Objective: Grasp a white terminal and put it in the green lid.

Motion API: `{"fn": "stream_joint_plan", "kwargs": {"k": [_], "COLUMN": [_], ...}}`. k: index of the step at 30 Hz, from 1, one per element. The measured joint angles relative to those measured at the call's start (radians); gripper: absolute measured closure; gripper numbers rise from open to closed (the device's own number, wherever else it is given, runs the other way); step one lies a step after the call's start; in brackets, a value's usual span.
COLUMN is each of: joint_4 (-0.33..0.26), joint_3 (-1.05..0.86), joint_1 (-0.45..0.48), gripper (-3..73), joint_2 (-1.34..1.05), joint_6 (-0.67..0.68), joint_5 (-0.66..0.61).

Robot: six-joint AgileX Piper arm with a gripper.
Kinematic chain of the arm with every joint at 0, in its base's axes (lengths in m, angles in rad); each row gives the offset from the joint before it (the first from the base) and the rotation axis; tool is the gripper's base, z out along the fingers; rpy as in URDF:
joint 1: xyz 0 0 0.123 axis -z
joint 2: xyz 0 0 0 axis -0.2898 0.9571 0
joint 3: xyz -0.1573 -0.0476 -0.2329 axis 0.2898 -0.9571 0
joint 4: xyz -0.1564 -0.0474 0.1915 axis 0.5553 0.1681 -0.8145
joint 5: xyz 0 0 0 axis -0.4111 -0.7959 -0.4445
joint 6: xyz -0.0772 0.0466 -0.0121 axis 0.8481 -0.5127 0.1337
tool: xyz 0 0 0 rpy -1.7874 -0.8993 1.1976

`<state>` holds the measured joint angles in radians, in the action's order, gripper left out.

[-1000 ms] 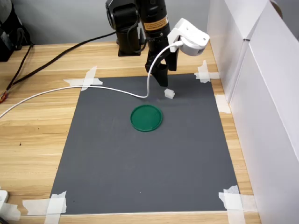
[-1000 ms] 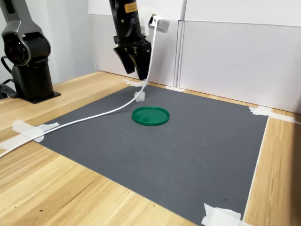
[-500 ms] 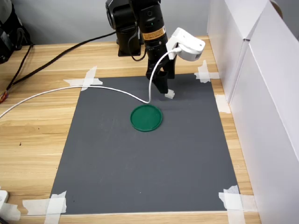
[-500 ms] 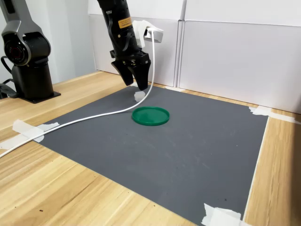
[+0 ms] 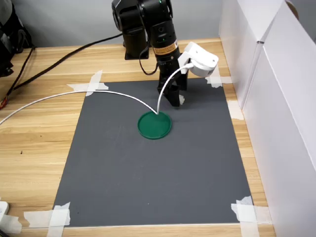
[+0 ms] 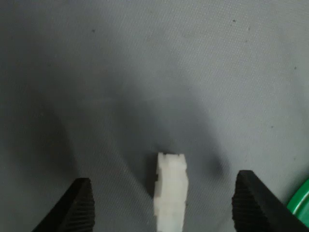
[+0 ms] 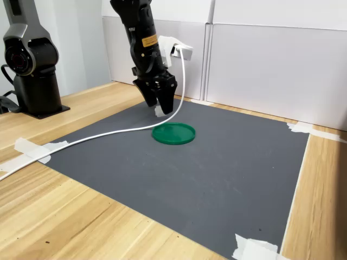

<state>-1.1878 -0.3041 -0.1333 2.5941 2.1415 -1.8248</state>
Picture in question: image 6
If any small white plastic terminal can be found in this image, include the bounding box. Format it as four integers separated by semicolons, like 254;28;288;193
153;152;189;232

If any round green lid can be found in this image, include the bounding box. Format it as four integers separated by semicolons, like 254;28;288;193
285;177;309;216

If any dark grey mat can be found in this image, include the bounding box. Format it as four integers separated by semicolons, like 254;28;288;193
0;0;309;232

